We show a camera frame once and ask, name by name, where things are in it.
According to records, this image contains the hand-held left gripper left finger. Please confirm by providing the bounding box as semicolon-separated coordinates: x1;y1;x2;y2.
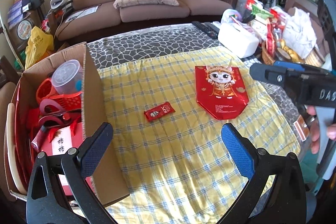
26;122;114;224

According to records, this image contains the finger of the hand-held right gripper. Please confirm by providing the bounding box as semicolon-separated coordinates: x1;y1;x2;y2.
272;60;306;70
249;63;290;86

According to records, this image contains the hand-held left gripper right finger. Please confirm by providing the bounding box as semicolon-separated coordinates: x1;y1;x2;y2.
221;123;306;224

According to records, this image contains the red cat print gift bag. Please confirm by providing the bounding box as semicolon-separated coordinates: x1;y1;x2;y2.
195;65;250;120

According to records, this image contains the brown cardboard box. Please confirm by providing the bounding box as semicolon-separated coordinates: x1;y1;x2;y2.
4;42;132;208

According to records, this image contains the dark red tube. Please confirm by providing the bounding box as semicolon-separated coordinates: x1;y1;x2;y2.
31;126;48;152

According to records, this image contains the red sauce sachet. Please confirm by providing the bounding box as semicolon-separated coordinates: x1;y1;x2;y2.
143;102;175;122

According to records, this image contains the person's right hand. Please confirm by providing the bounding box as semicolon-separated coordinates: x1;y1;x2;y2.
306;105;336;154

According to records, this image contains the glass jar with lid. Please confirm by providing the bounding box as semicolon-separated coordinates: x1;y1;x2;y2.
275;47;292;61

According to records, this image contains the wicker basket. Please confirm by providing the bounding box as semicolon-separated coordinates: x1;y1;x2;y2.
262;42;326;67

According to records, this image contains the red gift box white label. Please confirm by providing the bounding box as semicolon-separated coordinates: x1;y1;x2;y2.
39;122;93;196

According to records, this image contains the red snack packet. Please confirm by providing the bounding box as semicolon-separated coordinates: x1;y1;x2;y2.
265;17;284;54

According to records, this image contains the white plastic bag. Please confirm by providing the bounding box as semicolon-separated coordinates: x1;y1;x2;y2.
282;6;319;58

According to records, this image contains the orange printed card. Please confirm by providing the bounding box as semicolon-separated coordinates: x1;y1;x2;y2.
293;118;309;142

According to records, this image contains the white tissue box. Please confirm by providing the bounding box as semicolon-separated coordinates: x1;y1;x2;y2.
218;22;260;59

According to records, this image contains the red plastic basket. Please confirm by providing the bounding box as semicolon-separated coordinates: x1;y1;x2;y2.
36;77;84;112

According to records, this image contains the yellow plaid tablecloth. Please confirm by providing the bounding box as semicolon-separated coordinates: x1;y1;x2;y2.
97;49;303;224

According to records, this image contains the purple and white bowl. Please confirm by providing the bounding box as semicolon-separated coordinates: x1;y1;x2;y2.
223;9;244;24

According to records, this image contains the black remote control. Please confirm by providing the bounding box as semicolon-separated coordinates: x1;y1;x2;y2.
203;22;220;39
191;21;211;31

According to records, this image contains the red flat folder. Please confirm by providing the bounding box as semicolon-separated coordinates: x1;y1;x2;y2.
14;82;36;184

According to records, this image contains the clear plastic lidded container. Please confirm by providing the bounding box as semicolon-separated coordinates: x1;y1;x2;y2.
51;60;82;95

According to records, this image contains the yellow plastic bag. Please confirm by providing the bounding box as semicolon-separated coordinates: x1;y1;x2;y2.
25;26;55;70

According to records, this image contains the grey stone pattern blanket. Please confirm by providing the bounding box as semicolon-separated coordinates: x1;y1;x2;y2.
86;23;303;122

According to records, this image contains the white printed paper sheet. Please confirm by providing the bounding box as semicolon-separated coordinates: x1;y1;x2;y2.
64;5;99;23

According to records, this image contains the round printed tin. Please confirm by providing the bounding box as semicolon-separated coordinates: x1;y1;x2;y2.
16;18;35;42

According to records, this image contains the white handheld device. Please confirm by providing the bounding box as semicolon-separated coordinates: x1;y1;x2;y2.
50;0;72;10

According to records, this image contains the stack of blue boxes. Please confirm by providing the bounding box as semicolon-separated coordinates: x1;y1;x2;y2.
7;0;31;28

